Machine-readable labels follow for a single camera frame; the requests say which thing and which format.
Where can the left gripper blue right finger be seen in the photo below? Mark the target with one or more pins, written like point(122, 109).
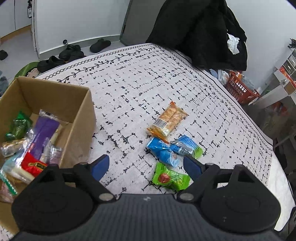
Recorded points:
point(193, 167)

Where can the white desk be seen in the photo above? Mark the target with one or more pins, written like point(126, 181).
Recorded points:
point(286, 88)

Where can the orange cracker packet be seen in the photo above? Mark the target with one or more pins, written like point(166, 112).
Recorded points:
point(167, 122)

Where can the red plastic basket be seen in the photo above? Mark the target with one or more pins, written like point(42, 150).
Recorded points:
point(239, 90)

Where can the green cartoon floor mat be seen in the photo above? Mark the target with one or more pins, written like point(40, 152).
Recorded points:
point(26, 69)

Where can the orange snack packet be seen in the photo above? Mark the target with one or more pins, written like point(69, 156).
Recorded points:
point(8, 192)

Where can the black clog shoe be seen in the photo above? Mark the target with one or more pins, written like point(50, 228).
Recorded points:
point(66, 53)
point(46, 65)

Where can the brown cardboard box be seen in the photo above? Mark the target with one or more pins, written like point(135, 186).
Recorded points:
point(55, 201)

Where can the white paper on clothes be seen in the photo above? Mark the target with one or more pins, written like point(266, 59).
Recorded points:
point(232, 44)

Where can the dark green snack packet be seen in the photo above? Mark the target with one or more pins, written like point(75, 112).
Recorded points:
point(19, 127)

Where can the red candy bar wrapper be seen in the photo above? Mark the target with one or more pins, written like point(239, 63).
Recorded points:
point(32, 165)

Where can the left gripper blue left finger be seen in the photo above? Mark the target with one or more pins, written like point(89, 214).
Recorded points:
point(99, 167)

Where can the patterned white bed blanket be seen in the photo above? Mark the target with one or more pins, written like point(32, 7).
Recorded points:
point(130, 89)

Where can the clear white snack packet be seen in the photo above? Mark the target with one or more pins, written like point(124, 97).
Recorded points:
point(12, 167)

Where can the white drawer organizer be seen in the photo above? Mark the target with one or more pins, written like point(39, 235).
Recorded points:
point(290, 65)

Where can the purple snack bag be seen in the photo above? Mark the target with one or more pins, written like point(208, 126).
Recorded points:
point(47, 128)

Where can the light green snack packet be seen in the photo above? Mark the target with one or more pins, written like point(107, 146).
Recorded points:
point(170, 179)

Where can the black slipper by wall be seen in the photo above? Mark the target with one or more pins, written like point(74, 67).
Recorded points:
point(99, 45)

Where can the green pastry packet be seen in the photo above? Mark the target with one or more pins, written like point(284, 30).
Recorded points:
point(12, 147)

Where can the blue green snack packet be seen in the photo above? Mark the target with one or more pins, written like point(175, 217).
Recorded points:
point(186, 146)

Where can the black clothes pile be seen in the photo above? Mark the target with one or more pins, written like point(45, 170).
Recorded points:
point(199, 30)

